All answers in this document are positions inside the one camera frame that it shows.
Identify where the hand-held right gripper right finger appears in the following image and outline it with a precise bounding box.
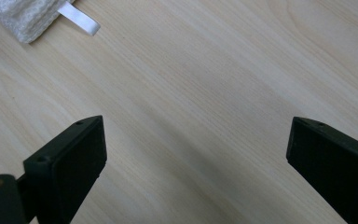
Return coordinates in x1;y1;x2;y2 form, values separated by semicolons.
285;116;358;224

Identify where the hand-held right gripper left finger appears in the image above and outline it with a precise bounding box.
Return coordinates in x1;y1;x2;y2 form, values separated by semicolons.
22;115;108;224

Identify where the white towel with loop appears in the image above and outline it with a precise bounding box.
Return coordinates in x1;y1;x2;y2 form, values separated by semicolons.
0;0;102;45

